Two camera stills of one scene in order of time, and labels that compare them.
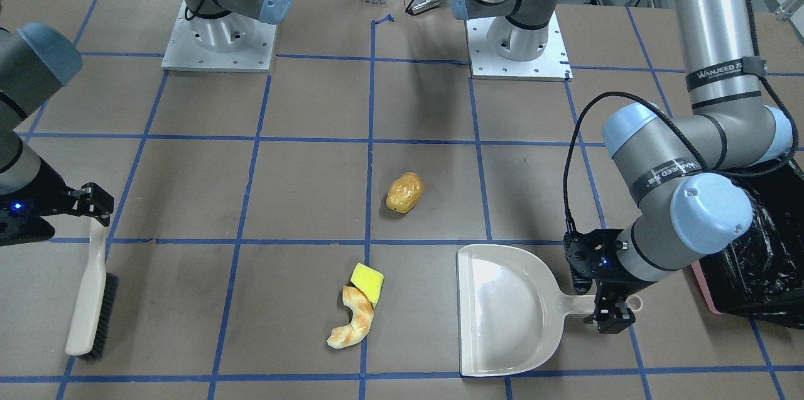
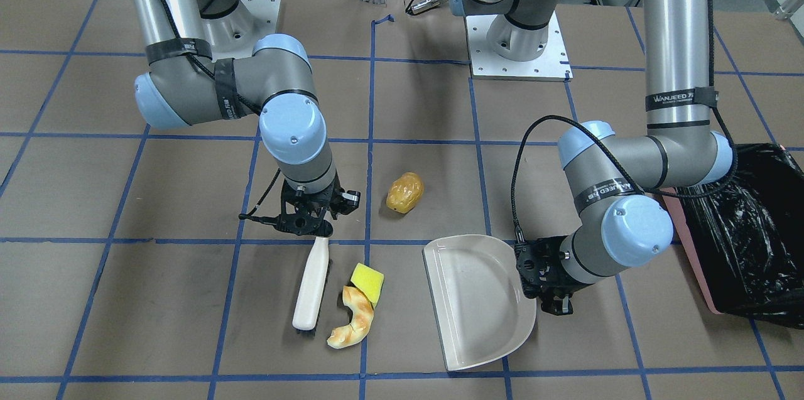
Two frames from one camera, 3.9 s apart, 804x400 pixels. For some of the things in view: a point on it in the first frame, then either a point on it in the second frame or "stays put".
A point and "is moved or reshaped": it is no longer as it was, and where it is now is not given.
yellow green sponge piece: x=369 y=281 stays put
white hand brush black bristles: x=93 y=318 → x=308 y=313
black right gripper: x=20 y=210 → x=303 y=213
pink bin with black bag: x=760 y=273 stays put
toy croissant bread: x=362 y=315 stays put
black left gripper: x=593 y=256 → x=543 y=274
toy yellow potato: x=405 y=193 stays put
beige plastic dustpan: x=510 y=309 is moved or reshaped
